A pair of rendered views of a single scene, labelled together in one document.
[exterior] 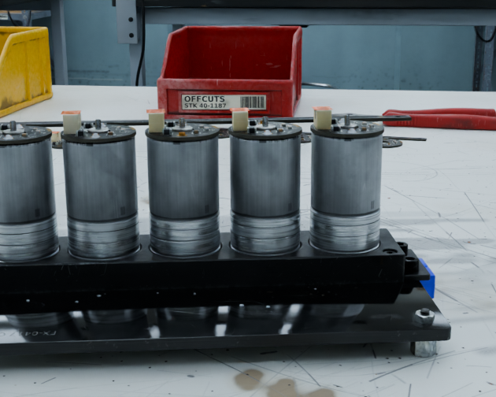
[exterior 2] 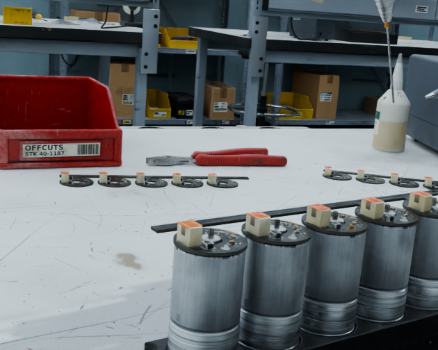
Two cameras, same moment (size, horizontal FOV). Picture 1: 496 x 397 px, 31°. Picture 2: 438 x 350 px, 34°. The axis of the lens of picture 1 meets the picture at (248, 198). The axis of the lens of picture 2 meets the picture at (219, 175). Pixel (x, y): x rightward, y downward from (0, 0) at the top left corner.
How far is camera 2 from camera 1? 22 cm
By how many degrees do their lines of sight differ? 30
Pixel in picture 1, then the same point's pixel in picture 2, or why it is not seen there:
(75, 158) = (277, 260)
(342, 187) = not seen: outside the picture
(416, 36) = not seen: outside the picture
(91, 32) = not seen: outside the picture
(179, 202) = (347, 287)
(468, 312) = not seen: outside the picture
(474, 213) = not seen: hidden behind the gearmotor
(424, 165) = (281, 203)
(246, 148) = (390, 234)
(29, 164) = (241, 271)
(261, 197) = (398, 273)
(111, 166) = (304, 263)
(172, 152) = (347, 244)
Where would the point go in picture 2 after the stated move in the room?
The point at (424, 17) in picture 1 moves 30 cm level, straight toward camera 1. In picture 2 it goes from (32, 46) to (39, 54)
